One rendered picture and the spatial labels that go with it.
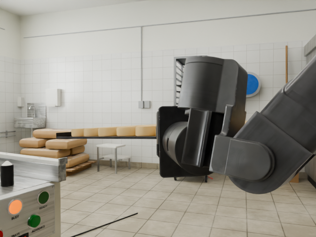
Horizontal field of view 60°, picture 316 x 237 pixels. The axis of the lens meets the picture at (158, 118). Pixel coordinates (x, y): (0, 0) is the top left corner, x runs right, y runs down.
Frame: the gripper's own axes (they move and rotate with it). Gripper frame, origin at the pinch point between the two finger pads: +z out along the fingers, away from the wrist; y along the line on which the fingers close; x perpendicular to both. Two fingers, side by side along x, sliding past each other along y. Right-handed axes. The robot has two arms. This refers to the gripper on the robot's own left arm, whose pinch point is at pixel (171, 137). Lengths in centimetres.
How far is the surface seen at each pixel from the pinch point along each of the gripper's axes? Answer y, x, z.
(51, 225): 25.2, -28.9, 30.5
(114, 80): -77, -31, 468
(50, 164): 9.0, -30.0, 33.7
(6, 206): 16.3, -36.1, 19.7
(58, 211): 23, -29, 36
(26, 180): 14, -37, 36
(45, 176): 12.6, -31.6, 35.0
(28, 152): 46, -167, 416
